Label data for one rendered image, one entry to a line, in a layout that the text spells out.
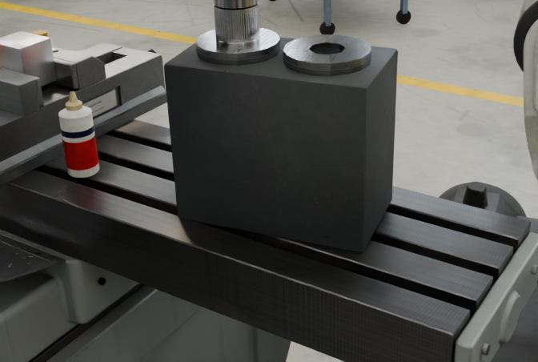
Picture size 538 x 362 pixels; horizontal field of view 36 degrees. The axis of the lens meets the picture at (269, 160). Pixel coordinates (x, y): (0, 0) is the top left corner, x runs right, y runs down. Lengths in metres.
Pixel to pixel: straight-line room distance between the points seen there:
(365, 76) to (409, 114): 2.68
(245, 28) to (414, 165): 2.26
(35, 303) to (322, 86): 0.47
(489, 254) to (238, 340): 0.70
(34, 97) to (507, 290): 0.62
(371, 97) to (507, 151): 2.45
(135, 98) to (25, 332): 0.38
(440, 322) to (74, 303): 0.49
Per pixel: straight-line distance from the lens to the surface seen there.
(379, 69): 0.84
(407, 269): 0.86
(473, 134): 3.35
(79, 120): 1.03
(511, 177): 3.06
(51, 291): 1.08
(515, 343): 1.35
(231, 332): 1.47
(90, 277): 1.08
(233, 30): 0.87
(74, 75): 1.14
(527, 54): 1.20
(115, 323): 1.18
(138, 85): 1.23
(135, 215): 0.97
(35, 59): 1.13
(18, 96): 1.09
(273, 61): 0.86
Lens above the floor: 1.40
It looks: 27 degrees down
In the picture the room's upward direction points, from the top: 2 degrees counter-clockwise
